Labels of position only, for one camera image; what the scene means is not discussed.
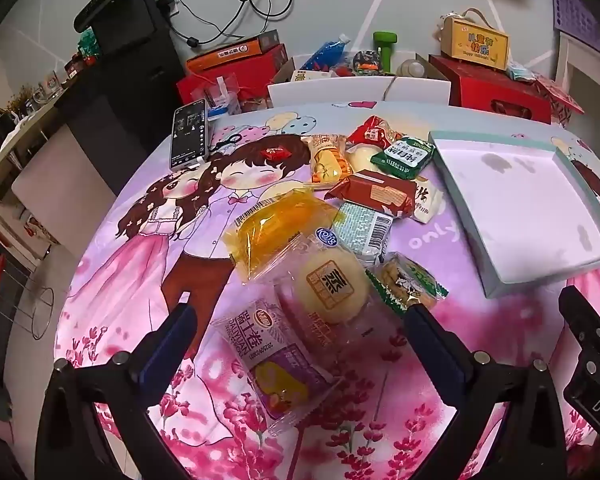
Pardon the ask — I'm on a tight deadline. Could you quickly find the red patterned bag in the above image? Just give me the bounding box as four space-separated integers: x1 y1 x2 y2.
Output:
532 75 586 129

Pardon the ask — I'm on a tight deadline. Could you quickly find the orange flat box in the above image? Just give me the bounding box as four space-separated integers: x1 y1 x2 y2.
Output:
186 30 281 74

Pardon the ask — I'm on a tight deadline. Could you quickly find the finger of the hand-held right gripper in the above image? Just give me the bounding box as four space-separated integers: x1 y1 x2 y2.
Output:
558 285 600 361

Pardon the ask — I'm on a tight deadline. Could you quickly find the pale yellow bun packet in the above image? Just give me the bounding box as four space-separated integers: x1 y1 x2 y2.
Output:
345 142 382 175

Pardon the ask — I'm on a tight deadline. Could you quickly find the clear plastic box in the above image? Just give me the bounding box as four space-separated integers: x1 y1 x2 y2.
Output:
192 75 244 116

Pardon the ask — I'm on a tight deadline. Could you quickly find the teal shallow box tray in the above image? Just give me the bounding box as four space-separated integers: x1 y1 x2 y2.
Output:
427 130 600 300

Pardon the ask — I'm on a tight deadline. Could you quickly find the yellow swiss roll packet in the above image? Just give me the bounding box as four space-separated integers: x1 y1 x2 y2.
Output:
306 133 354 187

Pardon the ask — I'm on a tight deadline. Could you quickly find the blue bead bag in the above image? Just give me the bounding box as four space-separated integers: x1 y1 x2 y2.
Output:
300 32 354 72

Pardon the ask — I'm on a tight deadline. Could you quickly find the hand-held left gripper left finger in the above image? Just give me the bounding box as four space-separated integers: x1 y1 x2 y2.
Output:
36 302 198 480

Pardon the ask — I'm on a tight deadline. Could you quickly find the bag of colourful toys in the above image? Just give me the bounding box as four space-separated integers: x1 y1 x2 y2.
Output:
352 50 384 77

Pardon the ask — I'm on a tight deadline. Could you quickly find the green snack packet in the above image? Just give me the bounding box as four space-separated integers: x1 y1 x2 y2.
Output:
370 136 435 181

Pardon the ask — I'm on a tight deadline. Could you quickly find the printed cartoon blanket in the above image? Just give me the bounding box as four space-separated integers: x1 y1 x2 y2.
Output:
55 100 600 480

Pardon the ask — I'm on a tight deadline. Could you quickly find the purple swiss roll packet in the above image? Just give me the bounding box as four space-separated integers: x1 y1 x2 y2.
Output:
212 297 343 433

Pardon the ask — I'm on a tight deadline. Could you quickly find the purple wall chart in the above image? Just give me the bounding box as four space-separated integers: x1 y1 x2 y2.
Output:
550 0 600 54

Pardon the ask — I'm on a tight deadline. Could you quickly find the red snack packet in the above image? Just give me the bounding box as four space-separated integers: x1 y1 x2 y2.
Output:
347 115 406 150

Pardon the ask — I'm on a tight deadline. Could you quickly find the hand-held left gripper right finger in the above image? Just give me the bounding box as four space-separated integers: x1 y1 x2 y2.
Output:
404 304 567 480

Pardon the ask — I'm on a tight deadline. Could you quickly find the black speaker bar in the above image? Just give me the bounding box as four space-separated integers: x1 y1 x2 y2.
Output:
73 0 122 34

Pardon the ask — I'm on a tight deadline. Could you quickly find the yellow gift box with handle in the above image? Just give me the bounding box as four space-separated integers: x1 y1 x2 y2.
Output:
436 8 510 71

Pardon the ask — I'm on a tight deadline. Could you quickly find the yellow translucent cake packet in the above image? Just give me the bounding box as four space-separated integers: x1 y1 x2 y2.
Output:
225 187 338 283

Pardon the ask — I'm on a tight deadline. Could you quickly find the black cabinet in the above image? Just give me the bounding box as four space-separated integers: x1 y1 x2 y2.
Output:
55 0 187 197

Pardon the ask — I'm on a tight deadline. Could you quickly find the white snack packet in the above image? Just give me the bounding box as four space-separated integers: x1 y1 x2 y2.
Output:
412 179 448 224

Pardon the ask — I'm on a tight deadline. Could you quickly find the clear steamed cake packet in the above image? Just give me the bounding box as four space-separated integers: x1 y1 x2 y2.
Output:
260 234 406 361

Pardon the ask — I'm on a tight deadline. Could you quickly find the red brown wafer packet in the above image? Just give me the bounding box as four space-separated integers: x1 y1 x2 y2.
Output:
325 170 417 219

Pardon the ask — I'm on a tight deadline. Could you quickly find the green edged cookie packet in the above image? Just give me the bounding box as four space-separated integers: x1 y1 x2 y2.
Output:
365 252 449 318

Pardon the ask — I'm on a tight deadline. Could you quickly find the green dumbbell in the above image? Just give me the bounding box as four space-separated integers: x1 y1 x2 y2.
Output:
372 31 399 74

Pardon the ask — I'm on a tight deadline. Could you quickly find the teal white barcode packet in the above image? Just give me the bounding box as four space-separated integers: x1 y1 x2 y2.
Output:
334 201 396 265

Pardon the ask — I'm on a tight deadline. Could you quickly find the white cardboard box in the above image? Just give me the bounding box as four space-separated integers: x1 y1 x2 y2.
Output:
267 54 452 109

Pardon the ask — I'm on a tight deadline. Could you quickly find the black cable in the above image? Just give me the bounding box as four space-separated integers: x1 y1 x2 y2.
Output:
169 0 294 50

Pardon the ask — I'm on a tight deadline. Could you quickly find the smartphone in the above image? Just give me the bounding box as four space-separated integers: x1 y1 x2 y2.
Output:
168 99 212 171

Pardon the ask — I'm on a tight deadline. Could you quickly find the red gift box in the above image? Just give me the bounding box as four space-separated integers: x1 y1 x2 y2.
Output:
428 55 554 124

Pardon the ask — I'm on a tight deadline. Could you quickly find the wire basket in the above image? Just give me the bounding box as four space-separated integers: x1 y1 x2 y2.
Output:
16 269 56 341

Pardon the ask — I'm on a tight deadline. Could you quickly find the light blue packet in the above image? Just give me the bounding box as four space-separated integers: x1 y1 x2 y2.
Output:
507 62 537 82

